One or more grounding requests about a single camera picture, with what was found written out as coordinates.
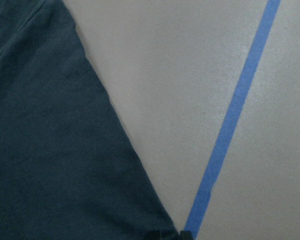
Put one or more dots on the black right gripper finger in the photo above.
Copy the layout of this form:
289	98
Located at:
186	233

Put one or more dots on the black graphic t-shirt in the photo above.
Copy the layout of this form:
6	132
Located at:
67	168

